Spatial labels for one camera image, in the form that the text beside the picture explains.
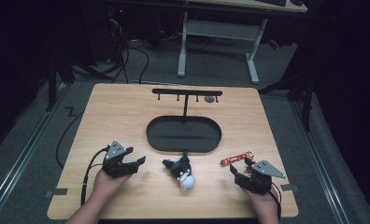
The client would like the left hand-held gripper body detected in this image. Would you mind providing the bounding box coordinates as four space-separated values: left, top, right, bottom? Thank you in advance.
101 140 141 179

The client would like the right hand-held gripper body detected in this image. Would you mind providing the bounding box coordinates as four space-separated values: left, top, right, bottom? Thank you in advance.
234 160 287 196

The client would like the red strap keychain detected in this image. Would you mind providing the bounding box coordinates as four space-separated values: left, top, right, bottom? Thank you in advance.
220 150 255 167

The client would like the black and white plush keychain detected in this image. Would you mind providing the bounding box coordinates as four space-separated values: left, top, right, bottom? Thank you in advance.
162 151 196 193

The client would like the person's left hand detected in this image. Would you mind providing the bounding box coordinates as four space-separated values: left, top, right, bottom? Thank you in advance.
92 169 134 203

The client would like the person's right hand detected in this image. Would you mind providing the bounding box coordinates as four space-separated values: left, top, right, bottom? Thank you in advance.
241 186 281 224

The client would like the grey tape strip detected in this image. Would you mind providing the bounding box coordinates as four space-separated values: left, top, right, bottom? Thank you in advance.
44 188 69 199
280 183 300 192

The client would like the black metal stand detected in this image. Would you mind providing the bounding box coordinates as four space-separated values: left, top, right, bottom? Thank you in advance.
257 60 319 133
45 54 113 113

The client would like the desk with white legs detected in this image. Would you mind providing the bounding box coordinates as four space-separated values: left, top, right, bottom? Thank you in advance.
176 0 309 85

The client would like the black keyboard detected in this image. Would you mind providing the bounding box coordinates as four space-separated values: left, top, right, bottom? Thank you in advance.
254 0 289 7

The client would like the left hand-held gripper cable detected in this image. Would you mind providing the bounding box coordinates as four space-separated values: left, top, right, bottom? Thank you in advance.
79 146 111 207

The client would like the hand-held gripper cable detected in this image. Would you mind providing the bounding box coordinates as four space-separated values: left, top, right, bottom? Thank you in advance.
269 181 283 220
79 146 111 207

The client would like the right hand-held gripper cable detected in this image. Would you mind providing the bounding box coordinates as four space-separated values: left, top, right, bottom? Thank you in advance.
269 181 283 220

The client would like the black floor cable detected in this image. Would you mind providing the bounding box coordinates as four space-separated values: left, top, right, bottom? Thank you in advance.
55 106 86 169

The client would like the metal floor rail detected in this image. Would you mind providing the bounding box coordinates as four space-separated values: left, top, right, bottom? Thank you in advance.
0 81 69 218
290 101 350 224

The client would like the bundle of black floor cables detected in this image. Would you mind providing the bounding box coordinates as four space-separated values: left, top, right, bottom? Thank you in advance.
108 17 150 85

